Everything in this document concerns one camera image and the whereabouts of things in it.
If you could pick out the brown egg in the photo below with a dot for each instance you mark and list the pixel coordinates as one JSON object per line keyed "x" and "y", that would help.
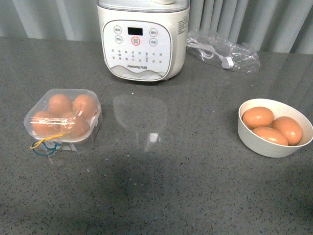
{"x": 258, "y": 117}
{"x": 44, "y": 123}
{"x": 85, "y": 106}
{"x": 271, "y": 135}
{"x": 73, "y": 125}
{"x": 290, "y": 128}
{"x": 60, "y": 104}

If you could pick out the clear plastic egg box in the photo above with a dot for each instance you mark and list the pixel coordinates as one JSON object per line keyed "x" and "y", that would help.
{"x": 78, "y": 144}

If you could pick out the brown egg in bowl top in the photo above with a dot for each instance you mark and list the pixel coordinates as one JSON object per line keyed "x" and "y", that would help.
{"x": 258, "y": 117}

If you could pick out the brown egg in bowl front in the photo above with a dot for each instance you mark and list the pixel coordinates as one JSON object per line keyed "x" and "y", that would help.
{"x": 271, "y": 135}

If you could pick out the white Joyoung blender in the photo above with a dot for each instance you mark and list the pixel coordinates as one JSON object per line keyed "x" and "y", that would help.
{"x": 144, "y": 40}

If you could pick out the white bowl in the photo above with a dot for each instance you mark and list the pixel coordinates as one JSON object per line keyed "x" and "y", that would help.
{"x": 264, "y": 147}

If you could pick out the blue rubber band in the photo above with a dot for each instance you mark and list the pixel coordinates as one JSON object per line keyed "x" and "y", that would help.
{"x": 47, "y": 150}

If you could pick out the clear plastic bag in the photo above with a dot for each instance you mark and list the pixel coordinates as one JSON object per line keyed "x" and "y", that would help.
{"x": 213, "y": 49}

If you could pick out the yellow rubber band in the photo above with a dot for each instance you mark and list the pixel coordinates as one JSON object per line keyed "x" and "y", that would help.
{"x": 36, "y": 144}

